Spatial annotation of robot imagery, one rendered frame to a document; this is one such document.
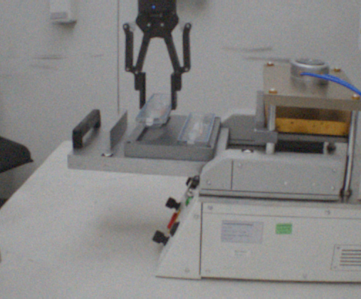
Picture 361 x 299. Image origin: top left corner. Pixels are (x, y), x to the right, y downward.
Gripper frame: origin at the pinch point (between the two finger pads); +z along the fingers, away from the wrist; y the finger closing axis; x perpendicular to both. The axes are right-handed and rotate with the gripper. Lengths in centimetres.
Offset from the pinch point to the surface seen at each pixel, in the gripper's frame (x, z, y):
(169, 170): 10.9, 11.8, -3.7
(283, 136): 10.3, 4.8, -24.2
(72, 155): 10.8, 9.7, 15.1
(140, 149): 9.9, 8.3, 1.8
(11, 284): 25.6, 31.4, 25.8
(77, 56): -144, 18, 64
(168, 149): 9.9, 8.2, -3.4
